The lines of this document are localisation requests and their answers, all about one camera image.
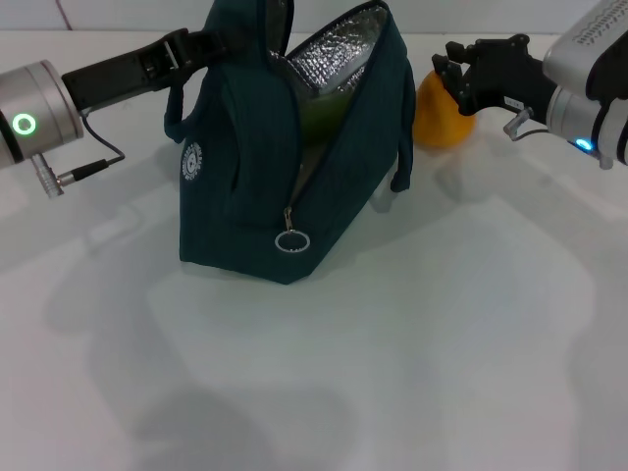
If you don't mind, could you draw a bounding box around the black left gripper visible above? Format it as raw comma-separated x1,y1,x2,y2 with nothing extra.
61,27,247,115

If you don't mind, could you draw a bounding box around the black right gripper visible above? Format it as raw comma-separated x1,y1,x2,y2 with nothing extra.
430,32,561,128

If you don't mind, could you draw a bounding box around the orange yellow pear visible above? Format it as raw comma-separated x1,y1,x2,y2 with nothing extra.
411,70,478,151

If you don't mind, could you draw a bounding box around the green cucumber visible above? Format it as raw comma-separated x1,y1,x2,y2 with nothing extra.
297,91,353,149

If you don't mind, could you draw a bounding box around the dark teal insulated lunch bag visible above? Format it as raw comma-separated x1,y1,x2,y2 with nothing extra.
162,0,418,287

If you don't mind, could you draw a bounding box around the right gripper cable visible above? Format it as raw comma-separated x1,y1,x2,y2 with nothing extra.
501,107,554,144

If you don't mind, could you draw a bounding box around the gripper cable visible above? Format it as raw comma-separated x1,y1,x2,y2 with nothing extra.
501,107,554,144
56,109,127,182

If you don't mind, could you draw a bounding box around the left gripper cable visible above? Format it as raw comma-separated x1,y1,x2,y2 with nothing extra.
56,109,127,182

